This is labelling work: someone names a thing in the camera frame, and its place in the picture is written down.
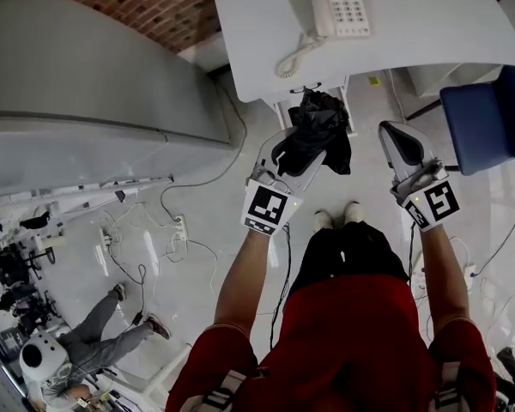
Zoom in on white refrigerator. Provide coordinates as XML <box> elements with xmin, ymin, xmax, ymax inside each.
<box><xmin>0</xmin><ymin>0</ymin><xmax>236</xmax><ymax>202</ymax></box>

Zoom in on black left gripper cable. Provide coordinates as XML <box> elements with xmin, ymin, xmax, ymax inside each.
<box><xmin>267</xmin><ymin>222</ymin><xmax>294</xmax><ymax>352</ymax></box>

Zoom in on black cloth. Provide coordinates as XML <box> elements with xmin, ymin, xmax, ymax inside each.
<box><xmin>275</xmin><ymin>89</ymin><xmax>354</xmax><ymax>178</ymax></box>

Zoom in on person's right forearm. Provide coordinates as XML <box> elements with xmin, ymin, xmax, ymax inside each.
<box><xmin>417</xmin><ymin>220</ymin><xmax>472</xmax><ymax>326</ymax></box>

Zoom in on white corded telephone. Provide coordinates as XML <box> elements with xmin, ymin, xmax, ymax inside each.
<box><xmin>303</xmin><ymin>0</ymin><xmax>373</xmax><ymax>40</ymax></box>

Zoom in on black office chair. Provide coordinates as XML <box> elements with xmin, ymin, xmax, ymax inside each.
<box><xmin>0</xmin><ymin>239</ymin><xmax>56</xmax><ymax>288</ymax></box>

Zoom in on person's left forearm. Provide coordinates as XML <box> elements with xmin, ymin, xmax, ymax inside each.
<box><xmin>213</xmin><ymin>227</ymin><xmax>272</xmax><ymax>330</ymax></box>

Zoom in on white drawer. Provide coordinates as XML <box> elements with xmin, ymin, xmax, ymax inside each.
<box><xmin>271</xmin><ymin>74</ymin><xmax>358</xmax><ymax>137</ymax></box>

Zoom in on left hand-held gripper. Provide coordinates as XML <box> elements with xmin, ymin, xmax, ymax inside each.
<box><xmin>239</xmin><ymin>128</ymin><xmax>329</xmax><ymax>236</ymax></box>

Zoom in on grey floor cable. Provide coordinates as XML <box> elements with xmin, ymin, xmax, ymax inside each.
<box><xmin>160</xmin><ymin>95</ymin><xmax>249</xmax><ymax>223</ymax></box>

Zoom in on person's red shirt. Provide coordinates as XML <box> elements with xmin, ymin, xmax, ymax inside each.
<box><xmin>164</xmin><ymin>274</ymin><xmax>500</xmax><ymax>412</ymax></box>

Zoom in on person's white shoe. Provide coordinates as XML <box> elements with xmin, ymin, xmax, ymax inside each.
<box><xmin>342</xmin><ymin>200</ymin><xmax>364</xmax><ymax>225</ymax></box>
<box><xmin>312</xmin><ymin>209</ymin><xmax>334</xmax><ymax>232</ymax></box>

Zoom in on white harness strap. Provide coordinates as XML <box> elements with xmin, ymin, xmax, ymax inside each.
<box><xmin>191</xmin><ymin>369</ymin><xmax>250</xmax><ymax>412</ymax></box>
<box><xmin>433</xmin><ymin>361</ymin><xmax>467</xmax><ymax>412</ymax></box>

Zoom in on white desk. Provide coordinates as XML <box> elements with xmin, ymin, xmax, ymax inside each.
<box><xmin>209</xmin><ymin>0</ymin><xmax>515</xmax><ymax>105</ymax></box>

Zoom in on white open shelf unit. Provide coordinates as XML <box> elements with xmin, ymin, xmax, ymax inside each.
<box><xmin>404</xmin><ymin>61</ymin><xmax>506</xmax><ymax>99</ymax></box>

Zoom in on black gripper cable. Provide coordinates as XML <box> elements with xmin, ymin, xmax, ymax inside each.
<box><xmin>267</xmin><ymin>222</ymin><xmax>294</xmax><ymax>352</ymax></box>
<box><xmin>407</xmin><ymin>220</ymin><xmax>418</xmax><ymax>283</ymax></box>

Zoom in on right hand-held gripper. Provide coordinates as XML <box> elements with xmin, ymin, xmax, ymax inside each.
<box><xmin>378</xmin><ymin>119</ymin><xmax>462</xmax><ymax>233</ymax></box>

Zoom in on blue chair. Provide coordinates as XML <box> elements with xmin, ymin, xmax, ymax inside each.
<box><xmin>406</xmin><ymin>64</ymin><xmax>515</xmax><ymax>178</ymax></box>

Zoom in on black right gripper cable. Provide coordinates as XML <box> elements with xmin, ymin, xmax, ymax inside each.
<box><xmin>407</xmin><ymin>220</ymin><xmax>418</xmax><ymax>283</ymax></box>

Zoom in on person's black shorts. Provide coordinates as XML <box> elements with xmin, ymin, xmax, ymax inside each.
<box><xmin>288</xmin><ymin>220</ymin><xmax>412</xmax><ymax>296</ymax></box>

